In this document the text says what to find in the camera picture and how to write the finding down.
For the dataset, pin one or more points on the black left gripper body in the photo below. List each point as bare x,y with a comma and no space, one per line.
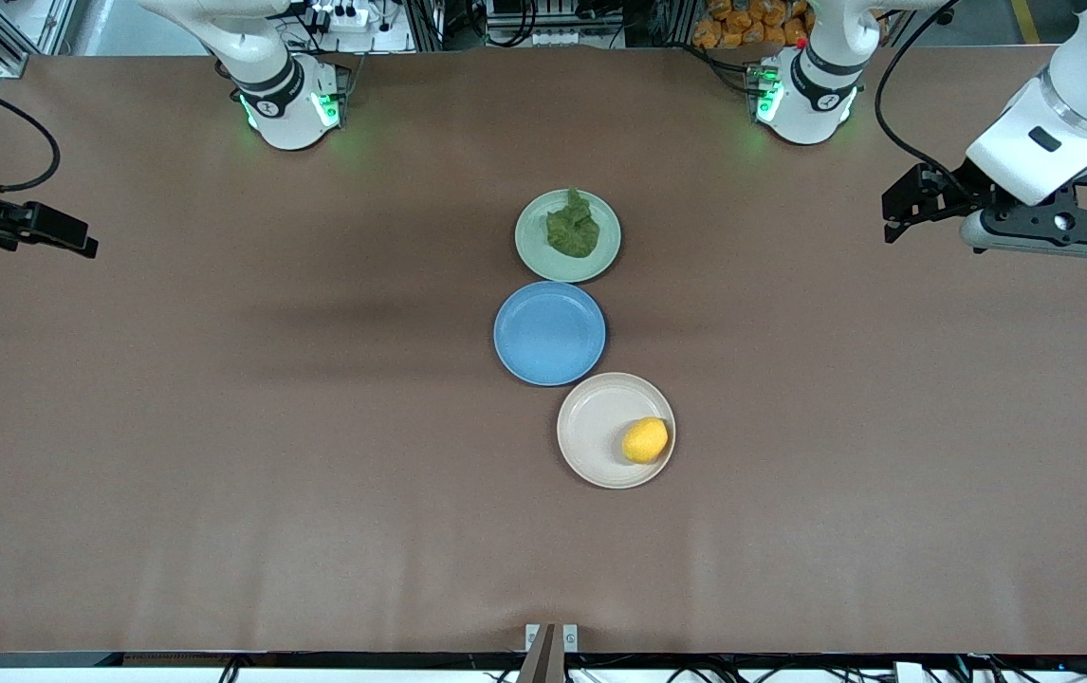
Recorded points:
953,193

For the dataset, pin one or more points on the green lettuce leaf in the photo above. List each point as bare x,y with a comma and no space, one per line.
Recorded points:
572,232

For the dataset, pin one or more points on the yellow lemon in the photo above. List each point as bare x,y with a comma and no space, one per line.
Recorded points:
645,440

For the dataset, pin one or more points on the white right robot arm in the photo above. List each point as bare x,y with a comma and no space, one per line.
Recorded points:
283,95

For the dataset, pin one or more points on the orange fruit pile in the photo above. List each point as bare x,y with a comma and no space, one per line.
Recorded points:
733,24

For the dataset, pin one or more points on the white power strip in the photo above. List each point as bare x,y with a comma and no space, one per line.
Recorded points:
340,21

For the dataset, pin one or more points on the light green plate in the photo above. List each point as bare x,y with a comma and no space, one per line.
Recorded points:
534,249

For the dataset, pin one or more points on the blue plate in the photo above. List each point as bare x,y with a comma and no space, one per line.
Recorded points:
549,333

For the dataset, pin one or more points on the beige plate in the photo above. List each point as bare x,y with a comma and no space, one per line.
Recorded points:
591,427

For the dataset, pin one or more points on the black equipment rack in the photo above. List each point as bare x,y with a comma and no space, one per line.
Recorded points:
553,19

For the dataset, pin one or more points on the aluminium frame rail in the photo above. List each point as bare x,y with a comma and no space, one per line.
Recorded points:
3,52

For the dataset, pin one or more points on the camera stand post with bracket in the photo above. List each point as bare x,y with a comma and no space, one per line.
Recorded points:
543,659

